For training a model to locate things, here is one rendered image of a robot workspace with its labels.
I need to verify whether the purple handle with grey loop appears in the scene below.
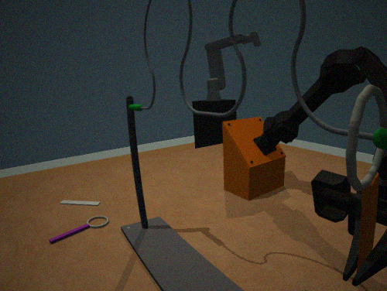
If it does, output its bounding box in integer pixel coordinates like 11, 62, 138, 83
49, 216, 108, 244

